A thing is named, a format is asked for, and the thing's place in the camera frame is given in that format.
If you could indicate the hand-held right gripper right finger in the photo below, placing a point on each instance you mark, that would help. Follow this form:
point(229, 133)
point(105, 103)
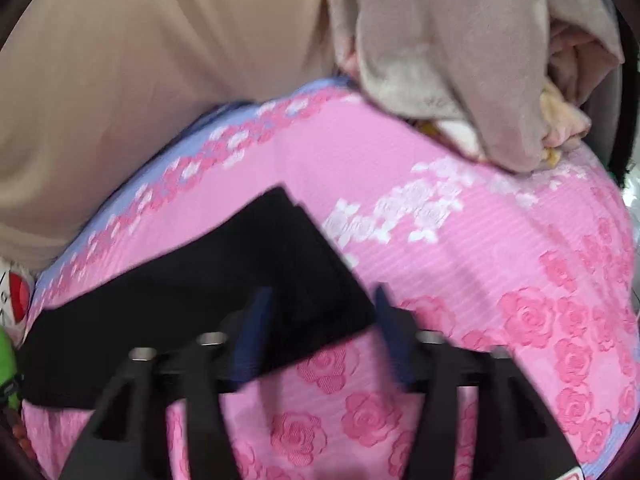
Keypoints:
point(393, 332)

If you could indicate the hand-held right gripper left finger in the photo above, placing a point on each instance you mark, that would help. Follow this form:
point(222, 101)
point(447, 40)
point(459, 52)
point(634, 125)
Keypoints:
point(254, 332)

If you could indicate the black pants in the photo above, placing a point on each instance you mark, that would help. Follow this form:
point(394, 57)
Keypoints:
point(200, 280)

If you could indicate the pink floral blanket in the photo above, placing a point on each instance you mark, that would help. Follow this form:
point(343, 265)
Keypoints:
point(475, 260)

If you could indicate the white cartoon face pillow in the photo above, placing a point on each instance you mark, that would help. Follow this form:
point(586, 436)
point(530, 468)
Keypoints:
point(17, 295)

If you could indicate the green plush toy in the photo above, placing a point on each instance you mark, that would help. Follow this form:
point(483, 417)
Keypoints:
point(7, 355)

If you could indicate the pale yellow cloth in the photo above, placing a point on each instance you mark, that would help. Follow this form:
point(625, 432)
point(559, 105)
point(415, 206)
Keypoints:
point(565, 120)

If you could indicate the beige curtain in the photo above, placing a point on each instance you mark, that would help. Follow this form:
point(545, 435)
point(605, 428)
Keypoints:
point(150, 60)

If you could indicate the pile of grey pink clothes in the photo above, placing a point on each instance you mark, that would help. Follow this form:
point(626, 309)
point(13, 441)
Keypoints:
point(425, 35)

